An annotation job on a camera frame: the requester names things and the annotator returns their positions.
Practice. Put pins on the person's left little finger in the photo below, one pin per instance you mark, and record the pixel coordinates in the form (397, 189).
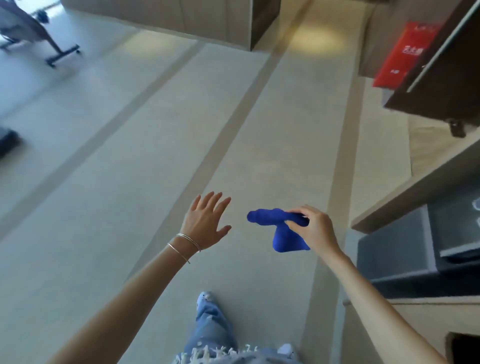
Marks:
(195, 203)

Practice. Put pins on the person's left forearm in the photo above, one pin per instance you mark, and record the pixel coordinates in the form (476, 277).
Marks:
(123, 311)

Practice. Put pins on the light blue ripped jeans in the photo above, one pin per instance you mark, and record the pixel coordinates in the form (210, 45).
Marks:
(213, 333)

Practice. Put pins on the white shoe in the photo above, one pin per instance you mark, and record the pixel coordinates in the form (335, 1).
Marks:
(287, 349)
(205, 297)

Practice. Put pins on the person's right hand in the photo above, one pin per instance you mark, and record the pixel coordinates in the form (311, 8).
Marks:
(318, 232)

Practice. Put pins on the blue cloth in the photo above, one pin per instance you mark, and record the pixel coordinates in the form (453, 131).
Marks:
(282, 232)

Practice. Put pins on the person's left thumb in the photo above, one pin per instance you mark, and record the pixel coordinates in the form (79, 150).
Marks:
(224, 231)

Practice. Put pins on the dark grey tray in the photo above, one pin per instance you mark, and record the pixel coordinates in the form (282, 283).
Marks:
(455, 221)

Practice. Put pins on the beige wooden counter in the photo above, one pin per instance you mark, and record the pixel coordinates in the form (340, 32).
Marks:
(420, 187)

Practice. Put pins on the grey storage box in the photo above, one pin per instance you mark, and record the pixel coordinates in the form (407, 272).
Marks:
(397, 247)

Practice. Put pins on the red box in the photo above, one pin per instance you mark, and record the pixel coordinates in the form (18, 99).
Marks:
(405, 56)

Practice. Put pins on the dark brown panel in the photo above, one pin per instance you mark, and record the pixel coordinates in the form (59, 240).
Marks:
(465, 348)

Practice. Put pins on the person's right forearm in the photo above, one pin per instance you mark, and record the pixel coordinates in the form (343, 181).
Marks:
(375, 311)

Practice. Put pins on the person's left middle finger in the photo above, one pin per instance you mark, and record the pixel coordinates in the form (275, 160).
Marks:
(213, 201)

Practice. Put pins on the dark brown cabinet door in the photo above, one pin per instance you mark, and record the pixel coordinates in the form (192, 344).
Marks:
(446, 71)

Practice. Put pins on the person's left hand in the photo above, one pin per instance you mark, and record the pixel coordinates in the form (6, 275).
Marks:
(204, 225)

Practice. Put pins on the person's right thumb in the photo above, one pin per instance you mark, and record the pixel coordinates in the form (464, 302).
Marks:
(294, 226)

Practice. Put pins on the beige cabinet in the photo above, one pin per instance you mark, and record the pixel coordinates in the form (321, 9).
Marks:
(180, 18)

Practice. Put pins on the grey exercise machine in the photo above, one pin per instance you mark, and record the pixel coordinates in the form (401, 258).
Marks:
(26, 26)

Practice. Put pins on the black door fitting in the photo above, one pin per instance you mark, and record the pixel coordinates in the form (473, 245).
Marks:
(457, 128)

